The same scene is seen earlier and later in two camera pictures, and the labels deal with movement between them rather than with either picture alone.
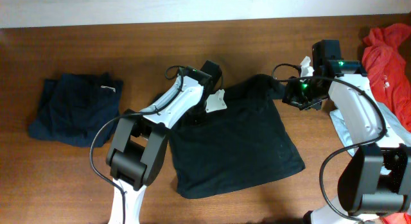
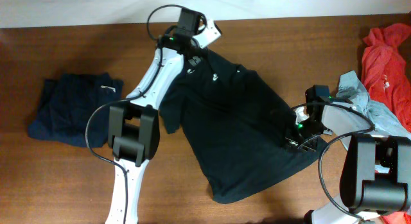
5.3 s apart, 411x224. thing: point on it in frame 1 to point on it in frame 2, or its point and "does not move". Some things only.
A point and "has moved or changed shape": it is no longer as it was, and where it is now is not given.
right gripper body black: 304,94 to 304,135
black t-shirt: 248,142 has moved or changed shape
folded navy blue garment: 74,108 does not move
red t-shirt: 386,54 does not move
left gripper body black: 196,114 to 198,52
